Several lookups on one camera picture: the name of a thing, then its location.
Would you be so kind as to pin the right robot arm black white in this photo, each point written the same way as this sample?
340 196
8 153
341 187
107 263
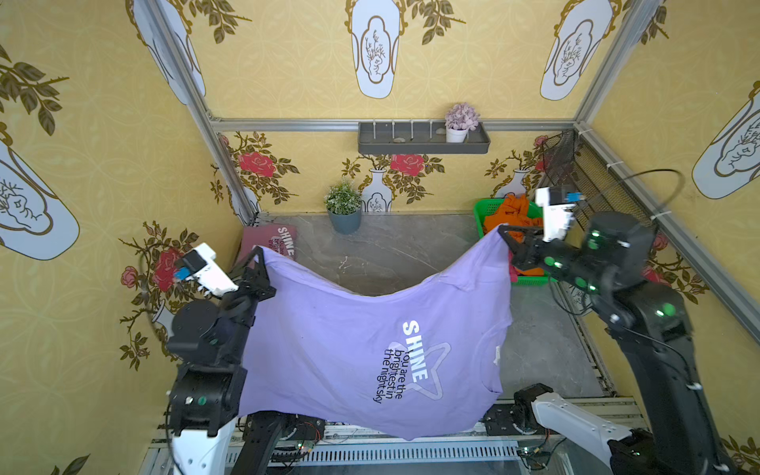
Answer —
651 326

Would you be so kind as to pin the orange t-shirt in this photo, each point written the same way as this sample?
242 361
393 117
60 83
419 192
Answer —
514 211

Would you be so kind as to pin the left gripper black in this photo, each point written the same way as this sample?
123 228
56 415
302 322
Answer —
242 294

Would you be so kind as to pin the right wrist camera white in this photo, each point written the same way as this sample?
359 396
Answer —
557 204

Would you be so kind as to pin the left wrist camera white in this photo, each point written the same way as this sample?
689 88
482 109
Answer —
199 266

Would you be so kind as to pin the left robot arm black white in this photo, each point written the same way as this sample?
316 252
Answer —
209 337

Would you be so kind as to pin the green plastic basket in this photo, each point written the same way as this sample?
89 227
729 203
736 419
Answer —
486 206

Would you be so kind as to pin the purple flower white pot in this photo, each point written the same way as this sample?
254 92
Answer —
460 120

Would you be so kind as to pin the grey wall shelf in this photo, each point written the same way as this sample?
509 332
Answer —
417 137

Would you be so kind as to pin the purple t-shirt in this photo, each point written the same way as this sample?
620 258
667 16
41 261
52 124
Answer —
420 362

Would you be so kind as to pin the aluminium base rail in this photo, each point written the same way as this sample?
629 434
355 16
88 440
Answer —
255 444

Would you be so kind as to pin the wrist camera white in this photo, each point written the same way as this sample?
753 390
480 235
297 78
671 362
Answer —
557 204
199 266

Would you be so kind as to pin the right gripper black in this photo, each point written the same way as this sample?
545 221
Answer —
528 250

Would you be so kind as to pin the green plant blue pot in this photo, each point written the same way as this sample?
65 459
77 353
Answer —
344 205

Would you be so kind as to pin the black wire mesh basket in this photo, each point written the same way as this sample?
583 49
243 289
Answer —
565 159

